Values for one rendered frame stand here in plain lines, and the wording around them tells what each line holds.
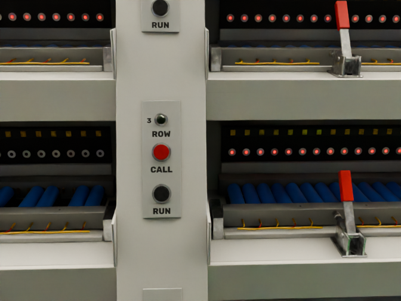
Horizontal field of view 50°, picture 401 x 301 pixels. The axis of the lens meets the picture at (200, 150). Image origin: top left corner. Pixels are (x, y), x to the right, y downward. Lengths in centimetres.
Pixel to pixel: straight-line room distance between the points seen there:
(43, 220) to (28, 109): 14
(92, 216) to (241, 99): 22
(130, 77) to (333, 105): 22
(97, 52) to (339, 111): 29
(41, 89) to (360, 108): 34
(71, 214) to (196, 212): 16
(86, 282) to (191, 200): 14
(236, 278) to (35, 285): 21
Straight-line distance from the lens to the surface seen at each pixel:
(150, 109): 45
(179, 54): 47
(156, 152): 45
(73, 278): 48
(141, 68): 46
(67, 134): 62
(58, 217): 54
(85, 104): 48
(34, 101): 49
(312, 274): 49
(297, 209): 53
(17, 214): 55
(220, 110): 47
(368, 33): 70
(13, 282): 50
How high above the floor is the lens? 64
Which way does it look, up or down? 2 degrees up
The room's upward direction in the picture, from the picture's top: 1 degrees counter-clockwise
